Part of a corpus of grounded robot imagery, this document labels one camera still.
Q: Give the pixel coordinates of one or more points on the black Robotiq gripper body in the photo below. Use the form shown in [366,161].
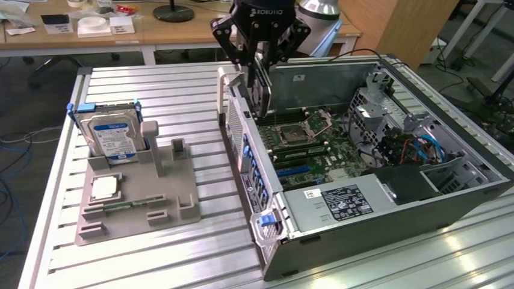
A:
[263,18]

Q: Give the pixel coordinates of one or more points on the black graphics card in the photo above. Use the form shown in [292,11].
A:
[263,93]

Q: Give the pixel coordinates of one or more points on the wooden desk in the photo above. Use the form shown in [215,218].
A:
[180,33]

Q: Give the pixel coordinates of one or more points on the black round lamp base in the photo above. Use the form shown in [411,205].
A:
[173,13]

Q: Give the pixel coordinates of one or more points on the red small item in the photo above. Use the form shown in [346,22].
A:
[125,9]

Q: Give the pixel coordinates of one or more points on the plain white box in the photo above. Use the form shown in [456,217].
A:
[121,25]

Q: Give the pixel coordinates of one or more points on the wooden cabinet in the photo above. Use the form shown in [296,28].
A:
[400,30]

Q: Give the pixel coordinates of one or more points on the black RAM slot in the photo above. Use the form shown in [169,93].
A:
[287,113]
[284,121]

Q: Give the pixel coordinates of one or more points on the metal socket cover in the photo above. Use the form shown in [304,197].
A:
[319,120]

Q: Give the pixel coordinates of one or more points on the white round container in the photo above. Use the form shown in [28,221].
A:
[93,26]

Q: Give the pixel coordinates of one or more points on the metal disk bay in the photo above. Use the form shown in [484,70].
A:
[372,114]

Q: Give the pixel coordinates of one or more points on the CPU socket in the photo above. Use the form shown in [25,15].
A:
[292,134]

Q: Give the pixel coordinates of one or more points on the white tape roll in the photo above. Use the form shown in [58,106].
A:
[76,3]

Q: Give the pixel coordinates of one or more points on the white box with black top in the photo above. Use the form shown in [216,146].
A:
[56,24]

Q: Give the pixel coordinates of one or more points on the green motherboard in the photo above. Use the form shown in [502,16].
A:
[340,153]

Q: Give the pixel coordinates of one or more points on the black office chair base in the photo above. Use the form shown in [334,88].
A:
[52,63]

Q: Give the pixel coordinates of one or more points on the hard disk with blue caddy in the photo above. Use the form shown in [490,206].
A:
[112,138]

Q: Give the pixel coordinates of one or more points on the blue expansion slot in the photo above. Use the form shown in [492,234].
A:
[292,172]

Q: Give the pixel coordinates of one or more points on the silver chipset heatsink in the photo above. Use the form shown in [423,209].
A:
[339,174]

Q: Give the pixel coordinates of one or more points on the white paper card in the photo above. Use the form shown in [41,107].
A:
[20,30]

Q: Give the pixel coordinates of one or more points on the clear plastic bag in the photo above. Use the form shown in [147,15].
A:
[16,13]

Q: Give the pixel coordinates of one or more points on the black metal stand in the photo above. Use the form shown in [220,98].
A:
[498,99]

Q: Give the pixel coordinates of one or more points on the grey power supply unit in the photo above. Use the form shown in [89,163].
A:
[312,210]

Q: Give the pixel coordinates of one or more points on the silver CPU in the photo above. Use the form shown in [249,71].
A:
[103,188]

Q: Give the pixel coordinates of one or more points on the blue case latch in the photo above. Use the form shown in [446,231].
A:
[264,221]

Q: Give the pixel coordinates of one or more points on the green RAM stick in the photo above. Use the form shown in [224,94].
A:
[120,206]

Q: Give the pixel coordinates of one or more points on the grey printed parts rack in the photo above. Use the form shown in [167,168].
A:
[136,222]

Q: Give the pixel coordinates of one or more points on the open grey PC case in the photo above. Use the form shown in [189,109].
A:
[360,234]

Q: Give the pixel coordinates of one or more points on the white table frame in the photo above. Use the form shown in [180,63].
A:
[462,33]

